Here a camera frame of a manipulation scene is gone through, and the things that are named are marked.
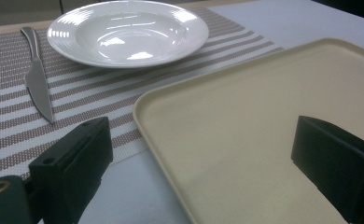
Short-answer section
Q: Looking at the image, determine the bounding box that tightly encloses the silver table knife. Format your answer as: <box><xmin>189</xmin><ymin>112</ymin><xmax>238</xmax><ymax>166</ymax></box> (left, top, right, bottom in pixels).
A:
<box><xmin>20</xmin><ymin>26</ymin><xmax>56</xmax><ymax>124</ymax></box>

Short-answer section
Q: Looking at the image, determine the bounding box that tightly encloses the striped woven placemat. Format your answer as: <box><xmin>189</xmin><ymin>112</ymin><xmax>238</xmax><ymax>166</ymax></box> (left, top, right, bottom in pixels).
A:
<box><xmin>0</xmin><ymin>7</ymin><xmax>285</xmax><ymax>184</ymax></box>

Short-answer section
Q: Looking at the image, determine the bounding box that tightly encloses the beige plastic tray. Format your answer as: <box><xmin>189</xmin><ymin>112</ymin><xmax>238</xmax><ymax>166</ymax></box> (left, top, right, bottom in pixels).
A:
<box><xmin>132</xmin><ymin>37</ymin><xmax>364</xmax><ymax>224</ymax></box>

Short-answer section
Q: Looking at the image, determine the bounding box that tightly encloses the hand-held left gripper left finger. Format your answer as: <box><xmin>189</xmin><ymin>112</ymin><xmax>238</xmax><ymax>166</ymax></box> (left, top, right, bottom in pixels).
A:
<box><xmin>28</xmin><ymin>116</ymin><xmax>114</xmax><ymax>224</ymax></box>

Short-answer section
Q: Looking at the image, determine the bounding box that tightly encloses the white deep plate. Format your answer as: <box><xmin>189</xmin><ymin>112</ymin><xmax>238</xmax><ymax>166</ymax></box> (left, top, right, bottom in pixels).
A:
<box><xmin>46</xmin><ymin>0</ymin><xmax>210</xmax><ymax>69</ymax></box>

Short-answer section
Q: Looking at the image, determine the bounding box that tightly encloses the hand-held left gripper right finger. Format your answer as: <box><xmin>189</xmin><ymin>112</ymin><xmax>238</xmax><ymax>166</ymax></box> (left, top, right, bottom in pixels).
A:
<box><xmin>290</xmin><ymin>115</ymin><xmax>364</xmax><ymax>224</ymax></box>

